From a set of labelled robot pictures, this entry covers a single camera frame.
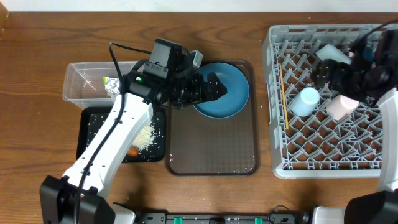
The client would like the light blue bowl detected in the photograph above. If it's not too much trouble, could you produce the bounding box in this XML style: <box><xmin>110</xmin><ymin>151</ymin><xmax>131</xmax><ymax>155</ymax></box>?
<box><xmin>315</xmin><ymin>44</ymin><xmax>351</xmax><ymax>64</ymax></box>

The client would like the pink cup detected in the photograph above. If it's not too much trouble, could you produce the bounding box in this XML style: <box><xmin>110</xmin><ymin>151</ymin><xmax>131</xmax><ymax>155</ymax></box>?
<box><xmin>326</xmin><ymin>95</ymin><xmax>359</xmax><ymax>121</ymax></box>

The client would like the dark blue plate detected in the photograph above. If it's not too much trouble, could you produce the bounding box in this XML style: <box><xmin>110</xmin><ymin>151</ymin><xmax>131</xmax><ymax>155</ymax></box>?
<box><xmin>193</xmin><ymin>62</ymin><xmax>250</xmax><ymax>119</ymax></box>

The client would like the light blue cup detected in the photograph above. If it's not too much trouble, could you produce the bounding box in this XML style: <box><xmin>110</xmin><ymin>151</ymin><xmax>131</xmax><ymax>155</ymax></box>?
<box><xmin>290</xmin><ymin>87</ymin><xmax>320</xmax><ymax>117</ymax></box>

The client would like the foil wrapper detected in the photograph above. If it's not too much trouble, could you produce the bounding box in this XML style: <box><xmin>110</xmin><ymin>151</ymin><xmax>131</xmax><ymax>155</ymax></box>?
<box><xmin>103</xmin><ymin>77</ymin><xmax>120</xmax><ymax>98</ymax></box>

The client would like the white rice pile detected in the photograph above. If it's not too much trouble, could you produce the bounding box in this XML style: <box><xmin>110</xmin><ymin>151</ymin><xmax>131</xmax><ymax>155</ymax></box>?
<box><xmin>132</xmin><ymin>123</ymin><xmax>155</xmax><ymax>151</ymax></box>

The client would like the orange carrot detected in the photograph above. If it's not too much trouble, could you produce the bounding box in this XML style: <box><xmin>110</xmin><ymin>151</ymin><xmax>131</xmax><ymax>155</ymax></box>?
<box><xmin>127</xmin><ymin>146</ymin><xmax>139</xmax><ymax>157</ymax></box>

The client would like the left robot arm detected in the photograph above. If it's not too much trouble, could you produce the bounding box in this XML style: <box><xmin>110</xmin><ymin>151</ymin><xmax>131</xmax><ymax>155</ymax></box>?
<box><xmin>39</xmin><ymin>38</ymin><xmax>227</xmax><ymax>223</ymax></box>

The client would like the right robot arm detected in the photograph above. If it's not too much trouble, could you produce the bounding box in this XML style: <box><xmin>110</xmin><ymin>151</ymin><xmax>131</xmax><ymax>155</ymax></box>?
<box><xmin>310</xmin><ymin>29</ymin><xmax>397</xmax><ymax>223</ymax></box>

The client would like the grey dishwasher rack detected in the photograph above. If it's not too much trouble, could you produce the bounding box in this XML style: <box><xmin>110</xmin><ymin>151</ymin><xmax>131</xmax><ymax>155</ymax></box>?
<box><xmin>261</xmin><ymin>22</ymin><xmax>397</xmax><ymax>179</ymax></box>

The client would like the brown serving tray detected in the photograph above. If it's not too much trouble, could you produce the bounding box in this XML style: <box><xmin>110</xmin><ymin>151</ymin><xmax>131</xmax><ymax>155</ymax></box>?
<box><xmin>165</xmin><ymin>60</ymin><xmax>260</xmax><ymax>176</ymax></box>

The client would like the clear plastic bin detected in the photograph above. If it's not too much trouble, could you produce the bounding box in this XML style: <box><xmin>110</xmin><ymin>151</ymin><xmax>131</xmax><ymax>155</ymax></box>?
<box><xmin>63</xmin><ymin>62</ymin><xmax>118</xmax><ymax>109</ymax></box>

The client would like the black plastic tray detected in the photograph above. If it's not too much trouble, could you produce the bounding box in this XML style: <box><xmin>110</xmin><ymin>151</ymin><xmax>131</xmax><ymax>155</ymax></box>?
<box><xmin>76</xmin><ymin>107</ymin><xmax>166</xmax><ymax>163</ymax></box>

